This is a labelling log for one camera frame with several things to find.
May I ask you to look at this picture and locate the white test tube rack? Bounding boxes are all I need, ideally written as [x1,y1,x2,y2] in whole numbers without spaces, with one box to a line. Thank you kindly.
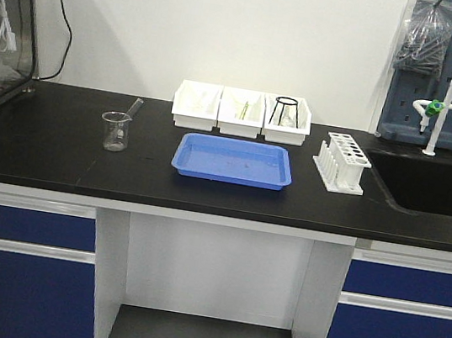
[312,132,372,196]

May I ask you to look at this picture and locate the blue plastic tray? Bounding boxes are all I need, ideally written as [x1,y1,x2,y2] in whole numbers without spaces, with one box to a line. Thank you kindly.
[172,133,292,190]

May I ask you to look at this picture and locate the yellow green droppers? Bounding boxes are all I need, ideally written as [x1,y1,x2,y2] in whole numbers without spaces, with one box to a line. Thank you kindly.
[237,102,249,120]

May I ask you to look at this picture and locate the middle white storage bin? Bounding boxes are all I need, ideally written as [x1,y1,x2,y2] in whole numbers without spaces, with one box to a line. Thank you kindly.
[217,87,265,140]

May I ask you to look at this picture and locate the white storage bin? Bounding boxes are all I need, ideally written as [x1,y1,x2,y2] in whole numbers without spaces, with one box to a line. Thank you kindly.
[172,80,223,132]
[262,93,312,146]
[217,87,265,140]

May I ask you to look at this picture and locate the left white storage bin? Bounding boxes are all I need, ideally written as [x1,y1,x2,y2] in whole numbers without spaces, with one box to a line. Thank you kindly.
[172,80,223,132]

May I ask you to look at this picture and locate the glass flask under tripod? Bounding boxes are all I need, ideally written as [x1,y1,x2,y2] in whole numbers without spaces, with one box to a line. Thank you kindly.
[279,104,298,128]

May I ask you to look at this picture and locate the right white storage bin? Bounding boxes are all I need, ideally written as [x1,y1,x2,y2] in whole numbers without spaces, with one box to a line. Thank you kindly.
[262,93,312,146]

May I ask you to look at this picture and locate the glass beaker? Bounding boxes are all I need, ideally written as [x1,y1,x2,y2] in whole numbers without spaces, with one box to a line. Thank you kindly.
[101,111,131,152]

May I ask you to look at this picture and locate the black sink basin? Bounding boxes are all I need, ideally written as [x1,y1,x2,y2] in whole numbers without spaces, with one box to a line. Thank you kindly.
[368,150,452,217]

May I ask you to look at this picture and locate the left blue cabinet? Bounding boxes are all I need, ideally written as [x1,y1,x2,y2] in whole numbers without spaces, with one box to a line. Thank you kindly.
[0,193,98,338]

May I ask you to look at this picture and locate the plastic bag of pegs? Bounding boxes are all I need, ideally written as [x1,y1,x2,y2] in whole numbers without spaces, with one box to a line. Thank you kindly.
[392,0,452,79]

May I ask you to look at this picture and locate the black wire tripod stand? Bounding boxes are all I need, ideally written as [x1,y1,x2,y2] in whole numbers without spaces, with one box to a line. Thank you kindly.
[268,96,300,129]

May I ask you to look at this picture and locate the black power cable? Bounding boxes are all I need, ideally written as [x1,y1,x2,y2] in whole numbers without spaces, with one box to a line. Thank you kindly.
[22,0,78,85]

